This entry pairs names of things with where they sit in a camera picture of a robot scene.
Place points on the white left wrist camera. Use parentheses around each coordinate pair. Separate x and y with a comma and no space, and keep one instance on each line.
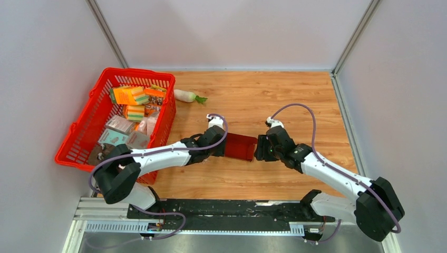
(215,121)

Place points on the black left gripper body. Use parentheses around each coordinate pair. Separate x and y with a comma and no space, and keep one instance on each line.
(219,151)

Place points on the brown pouch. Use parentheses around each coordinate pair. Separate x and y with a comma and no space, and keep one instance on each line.
(99,152)

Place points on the orange sponge pack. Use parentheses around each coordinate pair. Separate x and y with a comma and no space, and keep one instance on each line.
(134,112)
(128,95)

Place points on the white radish toy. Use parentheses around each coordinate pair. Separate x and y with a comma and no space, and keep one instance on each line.
(189,97)

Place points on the orange sponge pack lower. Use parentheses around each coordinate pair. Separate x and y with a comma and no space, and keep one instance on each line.
(134,112)

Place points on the orange sponge pack upper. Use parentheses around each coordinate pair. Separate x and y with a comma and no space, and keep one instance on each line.
(128,95)

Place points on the teal packet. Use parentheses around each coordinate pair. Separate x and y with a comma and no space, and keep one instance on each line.
(110,138)

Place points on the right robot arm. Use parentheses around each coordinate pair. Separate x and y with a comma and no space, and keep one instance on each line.
(372,205)

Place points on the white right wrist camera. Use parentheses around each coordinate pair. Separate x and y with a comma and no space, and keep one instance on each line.
(272,123)

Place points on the pink white carton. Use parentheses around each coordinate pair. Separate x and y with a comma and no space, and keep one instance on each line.
(147,125)

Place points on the grey pink packet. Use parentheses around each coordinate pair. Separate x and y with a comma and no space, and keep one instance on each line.
(137,140)

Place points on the red plastic basket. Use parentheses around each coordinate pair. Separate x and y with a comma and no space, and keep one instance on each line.
(85,132)

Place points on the orange snack box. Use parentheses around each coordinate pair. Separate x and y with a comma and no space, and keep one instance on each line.
(156,97)

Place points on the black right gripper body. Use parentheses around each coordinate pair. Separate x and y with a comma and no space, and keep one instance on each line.
(274,154)

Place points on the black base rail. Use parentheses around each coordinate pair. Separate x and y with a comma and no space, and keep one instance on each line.
(213,215)

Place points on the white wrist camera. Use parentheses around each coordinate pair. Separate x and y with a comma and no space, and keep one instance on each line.
(215,121)
(272,123)

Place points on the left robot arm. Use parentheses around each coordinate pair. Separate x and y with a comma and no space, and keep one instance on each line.
(117,175)

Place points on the red paper box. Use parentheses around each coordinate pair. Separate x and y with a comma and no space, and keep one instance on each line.
(241,147)

